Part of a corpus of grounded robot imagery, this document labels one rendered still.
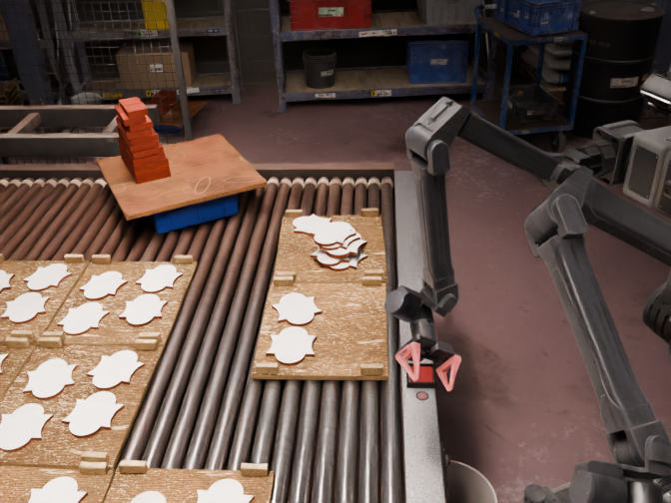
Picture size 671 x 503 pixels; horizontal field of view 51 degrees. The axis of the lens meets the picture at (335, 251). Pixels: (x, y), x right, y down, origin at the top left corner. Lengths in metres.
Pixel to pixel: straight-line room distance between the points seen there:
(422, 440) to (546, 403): 1.53
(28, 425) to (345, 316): 0.85
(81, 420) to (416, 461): 0.79
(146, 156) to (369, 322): 1.07
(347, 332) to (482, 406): 1.27
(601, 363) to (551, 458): 1.83
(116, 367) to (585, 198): 1.24
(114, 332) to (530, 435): 1.72
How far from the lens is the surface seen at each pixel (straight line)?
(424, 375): 1.82
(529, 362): 3.34
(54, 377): 1.96
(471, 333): 3.46
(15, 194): 3.01
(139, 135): 2.55
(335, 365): 1.84
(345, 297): 2.07
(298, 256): 2.26
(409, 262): 2.26
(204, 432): 1.74
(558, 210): 1.16
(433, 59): 6.15
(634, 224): 1.27
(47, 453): 1.78
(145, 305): 2.12
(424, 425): 1.72
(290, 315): 1.99
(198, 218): 2.52
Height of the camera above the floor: 2.15
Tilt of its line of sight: 32 degrees down
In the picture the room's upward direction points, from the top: 2 degrees counter-clockwise
